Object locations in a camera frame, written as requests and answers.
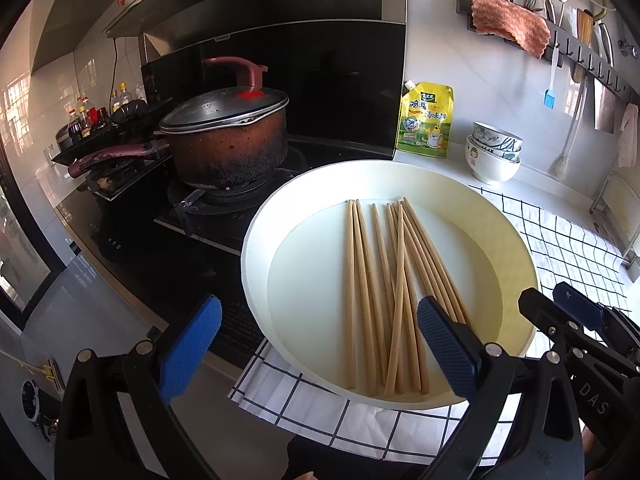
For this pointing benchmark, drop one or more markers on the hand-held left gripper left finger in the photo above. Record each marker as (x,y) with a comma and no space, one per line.
(190,347)

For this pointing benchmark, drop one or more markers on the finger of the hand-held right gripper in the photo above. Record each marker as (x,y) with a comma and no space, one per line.
(550,325)
(580,307)

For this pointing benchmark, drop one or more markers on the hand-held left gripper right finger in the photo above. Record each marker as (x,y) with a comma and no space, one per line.
(447,347)

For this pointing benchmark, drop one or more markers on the bunch of wooden chopsticks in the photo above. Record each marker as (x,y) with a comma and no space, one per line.
(400,285)

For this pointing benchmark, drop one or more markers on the white round basin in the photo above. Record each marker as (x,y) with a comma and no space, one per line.
(310,280)

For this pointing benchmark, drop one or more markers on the white checked cloth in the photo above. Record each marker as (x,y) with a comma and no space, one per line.
(565,245)

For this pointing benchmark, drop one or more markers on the black gas stove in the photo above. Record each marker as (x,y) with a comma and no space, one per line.
(200,232)

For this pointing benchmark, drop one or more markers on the white printed bowl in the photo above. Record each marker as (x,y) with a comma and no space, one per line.
(492,170)

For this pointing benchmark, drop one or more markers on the blue patterned bowl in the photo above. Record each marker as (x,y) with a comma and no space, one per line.
(502,156)
(495,137)

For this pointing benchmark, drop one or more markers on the beige hanging cloth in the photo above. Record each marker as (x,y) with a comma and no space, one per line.
(629,135)

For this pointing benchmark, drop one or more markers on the dark cooking pot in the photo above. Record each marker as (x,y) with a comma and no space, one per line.
(230,155)

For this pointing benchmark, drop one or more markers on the metal cleaver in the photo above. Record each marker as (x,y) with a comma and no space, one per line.
(604,110)

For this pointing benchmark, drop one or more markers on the blue silicone brush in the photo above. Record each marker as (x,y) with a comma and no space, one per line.
(550,99)

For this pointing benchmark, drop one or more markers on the yellow seasoning pouch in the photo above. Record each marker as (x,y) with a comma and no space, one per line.
(425,125)

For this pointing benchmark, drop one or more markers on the black frying pan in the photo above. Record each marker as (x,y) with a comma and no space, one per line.
(130,115)

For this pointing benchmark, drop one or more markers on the cluster of sauce bottles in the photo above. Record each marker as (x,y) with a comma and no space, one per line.
(90,120)

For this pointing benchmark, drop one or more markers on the metal hanging utensil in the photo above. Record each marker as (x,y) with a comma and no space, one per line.
(605,45)

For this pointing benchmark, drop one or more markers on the wooden spatula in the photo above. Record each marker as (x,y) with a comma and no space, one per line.
(583,30)

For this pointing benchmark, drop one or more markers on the orange dishcloth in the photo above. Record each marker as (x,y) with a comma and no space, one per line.
(510,22)

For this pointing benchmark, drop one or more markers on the metal fork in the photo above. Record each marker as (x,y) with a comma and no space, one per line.
(533,4)

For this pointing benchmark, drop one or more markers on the black wall hook rail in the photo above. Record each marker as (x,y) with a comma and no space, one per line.
(590,62)

